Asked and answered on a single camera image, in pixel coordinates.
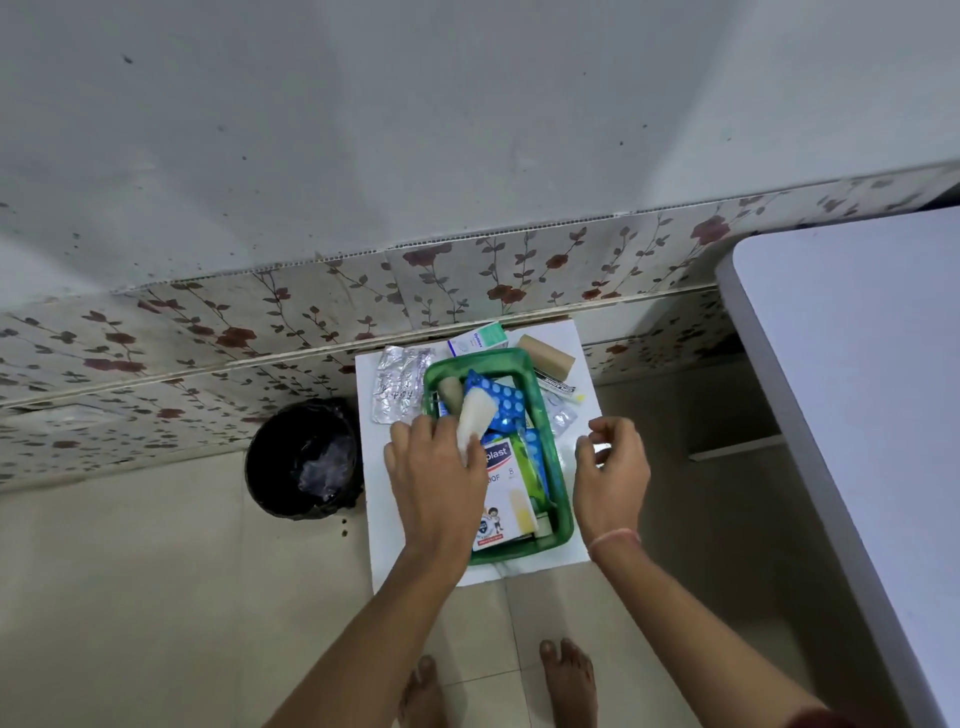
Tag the tan bandage roll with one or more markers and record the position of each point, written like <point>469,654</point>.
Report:
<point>546,357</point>

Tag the green plastic box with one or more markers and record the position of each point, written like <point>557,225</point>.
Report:
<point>555,480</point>

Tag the person's left forearm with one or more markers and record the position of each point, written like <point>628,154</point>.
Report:
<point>367,645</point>

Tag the person's right forearm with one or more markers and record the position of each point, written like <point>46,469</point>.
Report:
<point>675,622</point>

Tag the blue pill blister pack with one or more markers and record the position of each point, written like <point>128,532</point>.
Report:
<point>502,397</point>

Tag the dark red shirt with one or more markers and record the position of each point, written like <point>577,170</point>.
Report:
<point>840,721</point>

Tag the large white table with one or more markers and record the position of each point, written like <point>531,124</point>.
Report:
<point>862,390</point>

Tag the clear silver packet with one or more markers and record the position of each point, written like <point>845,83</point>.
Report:
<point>562,418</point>

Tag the crumpled clear plastic bag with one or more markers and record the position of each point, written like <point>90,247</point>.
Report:
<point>326,469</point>

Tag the person's right hand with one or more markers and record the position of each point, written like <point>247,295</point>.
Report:
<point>615,487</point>

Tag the silver pill blister pack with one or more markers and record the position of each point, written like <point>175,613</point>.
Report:
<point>397,382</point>

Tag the small beige bandage roll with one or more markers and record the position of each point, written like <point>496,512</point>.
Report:
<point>450,390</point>

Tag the white teal medicine carton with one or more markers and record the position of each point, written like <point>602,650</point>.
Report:
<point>478,341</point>

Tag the thin white packet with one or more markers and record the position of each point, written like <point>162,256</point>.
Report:
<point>559,388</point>

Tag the person's right foot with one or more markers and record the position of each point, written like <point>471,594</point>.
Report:
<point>570,686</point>

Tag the person's left hand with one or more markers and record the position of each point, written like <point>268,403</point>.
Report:
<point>439,495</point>

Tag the black trash bin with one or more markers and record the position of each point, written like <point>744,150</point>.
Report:
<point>270,457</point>

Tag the white gauze roll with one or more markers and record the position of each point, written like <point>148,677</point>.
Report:
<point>478,416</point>

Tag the white plaster box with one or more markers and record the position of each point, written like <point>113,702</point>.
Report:
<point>506,502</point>

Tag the white table crossbar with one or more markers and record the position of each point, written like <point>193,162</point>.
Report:
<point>735,448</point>

